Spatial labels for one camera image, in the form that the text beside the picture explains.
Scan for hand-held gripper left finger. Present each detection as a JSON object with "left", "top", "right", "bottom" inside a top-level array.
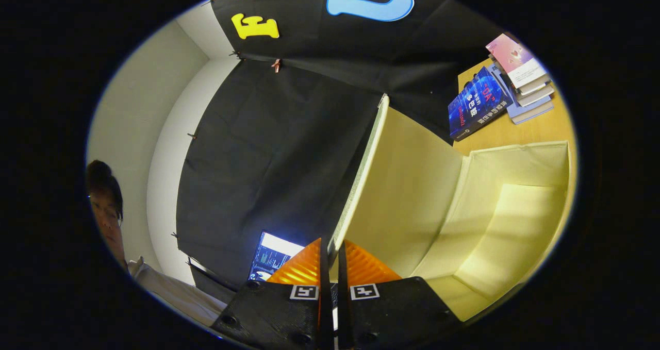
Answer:
[{"left": 211, "top": 238, "right": 333, "bottom": 350}]

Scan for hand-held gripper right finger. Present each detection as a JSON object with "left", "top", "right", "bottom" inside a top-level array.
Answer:
[{"left": 338, "top": 239, "right": 462, "bottom": 350}]

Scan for green fabric storage box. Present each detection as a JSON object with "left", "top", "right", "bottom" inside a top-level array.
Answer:
[{"left": 330, "top": 93, "right": 575, "bottom": 322}]

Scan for lit computer screen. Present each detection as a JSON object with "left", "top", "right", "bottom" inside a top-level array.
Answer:
[{"left": 249, "top": 231, "right": 305, "bottom": 281}]

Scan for black backdrop cloth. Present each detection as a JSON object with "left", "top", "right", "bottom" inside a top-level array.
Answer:
[{"left": 175, "top": 0, "right": 511, "bottom": 291}]

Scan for person's upper body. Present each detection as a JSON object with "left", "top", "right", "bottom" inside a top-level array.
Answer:
[{"left": 85, "top": 159, "right": 230, "bottom": 329}]

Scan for dark blue cover book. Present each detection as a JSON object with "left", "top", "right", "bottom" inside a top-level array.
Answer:
[{"left": 448, "top": 65, "right": 514, "bottom": 142}]

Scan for pale blue cover book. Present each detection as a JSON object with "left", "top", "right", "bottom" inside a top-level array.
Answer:
[{"left": 489, "top": 64, "right": 555, "bottom": 125}]

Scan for grey cover book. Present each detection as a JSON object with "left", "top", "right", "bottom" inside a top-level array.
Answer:
[{"left": 516, "top": 85, "right": 556, "bottom": 107}]

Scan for white cover book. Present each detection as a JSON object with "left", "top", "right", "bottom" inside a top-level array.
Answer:
[{"left": 516, "top": 77, "right": 552, "bottom": 97}]

